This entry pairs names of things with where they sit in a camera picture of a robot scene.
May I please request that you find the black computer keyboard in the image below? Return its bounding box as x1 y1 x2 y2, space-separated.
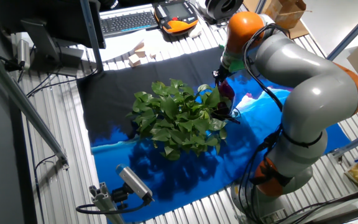
99 3 160 39

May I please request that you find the orange and grey teach pendant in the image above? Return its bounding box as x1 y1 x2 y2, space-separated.
153 0 200 35

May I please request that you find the black camera cable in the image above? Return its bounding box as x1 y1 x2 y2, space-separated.
75 198 150 215

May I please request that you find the person in dark clothing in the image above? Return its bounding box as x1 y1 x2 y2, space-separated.
99 0 126 9

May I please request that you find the grey monitor stand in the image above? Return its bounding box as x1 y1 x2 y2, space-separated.
20 18 85 77

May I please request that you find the small silver camera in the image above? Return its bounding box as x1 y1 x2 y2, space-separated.
16 39 31 71

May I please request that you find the black round fan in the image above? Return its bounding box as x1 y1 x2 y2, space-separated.
204 0 244 22

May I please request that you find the white crumpled cloth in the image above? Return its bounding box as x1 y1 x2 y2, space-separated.
187 24 203 39

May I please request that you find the blue and black printed cloth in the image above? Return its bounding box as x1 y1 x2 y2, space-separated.
76 45 352 223

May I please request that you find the short aluminium profile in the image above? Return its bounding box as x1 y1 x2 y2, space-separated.
88 182 126 224

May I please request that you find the black camera ball mount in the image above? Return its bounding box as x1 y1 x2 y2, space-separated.
110 182 134 210

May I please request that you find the thin black cable band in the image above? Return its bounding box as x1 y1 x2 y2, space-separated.
280 129 324 149

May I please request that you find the black fabric strap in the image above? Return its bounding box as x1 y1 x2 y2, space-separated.
250 158 293 187

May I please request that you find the silver camera with blue end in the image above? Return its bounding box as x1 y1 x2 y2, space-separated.
115 164 155 203

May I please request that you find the aluminium frame post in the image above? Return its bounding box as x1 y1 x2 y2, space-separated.
79 0 104 73
254 0 267 15
326 2 358 62
331 127 358 159

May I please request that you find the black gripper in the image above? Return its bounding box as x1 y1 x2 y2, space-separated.
212 64 231 83

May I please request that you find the flat brown cardboard sheet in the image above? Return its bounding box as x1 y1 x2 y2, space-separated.
243 0 310 40

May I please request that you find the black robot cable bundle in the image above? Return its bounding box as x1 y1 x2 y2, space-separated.
236 23 291 224

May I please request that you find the black computer monitor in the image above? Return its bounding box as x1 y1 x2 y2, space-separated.
0 0 107 50

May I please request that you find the green leafy potted plant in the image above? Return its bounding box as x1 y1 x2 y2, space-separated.
126 78 233 162

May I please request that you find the dark red watering can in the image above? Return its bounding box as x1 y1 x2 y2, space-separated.
211 79 241 125

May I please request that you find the long aluminium frame rail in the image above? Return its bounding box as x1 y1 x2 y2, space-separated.
0 43 70 170

